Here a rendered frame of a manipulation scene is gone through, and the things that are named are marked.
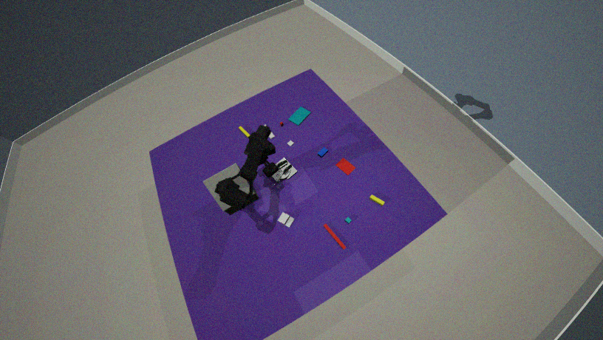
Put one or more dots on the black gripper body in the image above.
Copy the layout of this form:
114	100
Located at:
270	169

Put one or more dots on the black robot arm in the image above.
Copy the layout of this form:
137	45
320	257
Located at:
228	190

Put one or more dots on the red flat rectangular plate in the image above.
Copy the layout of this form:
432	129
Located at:
345	166

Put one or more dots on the teal flat rectangular plate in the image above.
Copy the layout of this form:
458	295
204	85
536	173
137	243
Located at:
300	115

